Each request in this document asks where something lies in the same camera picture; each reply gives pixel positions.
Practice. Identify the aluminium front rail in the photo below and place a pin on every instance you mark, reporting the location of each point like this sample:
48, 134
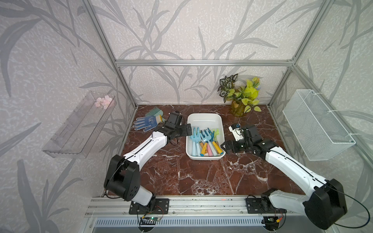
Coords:
180, 206

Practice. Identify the teal rake white handle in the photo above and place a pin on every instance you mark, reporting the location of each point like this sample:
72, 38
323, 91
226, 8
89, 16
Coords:
210, 142

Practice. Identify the white wire mesh basket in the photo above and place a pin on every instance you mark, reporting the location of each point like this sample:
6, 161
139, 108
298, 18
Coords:
319, 132

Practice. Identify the white storage box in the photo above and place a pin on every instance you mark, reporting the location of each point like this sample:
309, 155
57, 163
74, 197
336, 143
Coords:
205, 121

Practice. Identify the blue rake yellow handle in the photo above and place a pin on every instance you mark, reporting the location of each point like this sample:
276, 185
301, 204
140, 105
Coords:
204, 137

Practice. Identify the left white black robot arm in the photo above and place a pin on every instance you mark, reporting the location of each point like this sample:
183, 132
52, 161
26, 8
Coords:
123, 174

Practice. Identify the pink artificial flowers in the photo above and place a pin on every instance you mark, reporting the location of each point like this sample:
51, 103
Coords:
104, 102

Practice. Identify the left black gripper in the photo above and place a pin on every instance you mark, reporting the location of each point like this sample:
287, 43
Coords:
184, 128

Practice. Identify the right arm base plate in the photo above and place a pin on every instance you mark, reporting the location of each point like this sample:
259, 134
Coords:
259, 205

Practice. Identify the dark patterned leaf plant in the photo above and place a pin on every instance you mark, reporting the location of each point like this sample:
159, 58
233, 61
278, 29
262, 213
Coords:
226, 89

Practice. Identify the blue rake pink handle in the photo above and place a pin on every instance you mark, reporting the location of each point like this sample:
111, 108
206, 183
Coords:
209, 151

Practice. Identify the blue white work glove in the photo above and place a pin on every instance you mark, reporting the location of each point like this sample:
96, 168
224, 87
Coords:
146, 123

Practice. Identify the light blue hand rake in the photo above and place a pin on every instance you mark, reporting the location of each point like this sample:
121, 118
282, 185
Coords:
193, 142

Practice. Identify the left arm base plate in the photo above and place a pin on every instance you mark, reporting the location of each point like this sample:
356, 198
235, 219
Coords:
155, 206

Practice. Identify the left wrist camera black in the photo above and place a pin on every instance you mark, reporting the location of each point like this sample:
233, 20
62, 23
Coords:
174, 120

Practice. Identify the green potted plant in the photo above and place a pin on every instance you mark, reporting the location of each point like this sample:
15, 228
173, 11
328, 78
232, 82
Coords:
244, 99

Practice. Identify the aluminium frame crossbar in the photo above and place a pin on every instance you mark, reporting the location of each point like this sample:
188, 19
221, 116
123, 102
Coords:
218, 63

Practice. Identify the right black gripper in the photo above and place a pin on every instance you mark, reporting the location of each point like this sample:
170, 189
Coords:
232, 142

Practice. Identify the teal rake light handle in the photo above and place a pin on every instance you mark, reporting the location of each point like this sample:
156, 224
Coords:
196, 140

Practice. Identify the clear acrylic wall shelf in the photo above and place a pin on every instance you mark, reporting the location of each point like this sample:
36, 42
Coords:
78, 134

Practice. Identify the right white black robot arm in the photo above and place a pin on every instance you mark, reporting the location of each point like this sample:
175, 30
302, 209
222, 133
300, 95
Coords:
323, 200

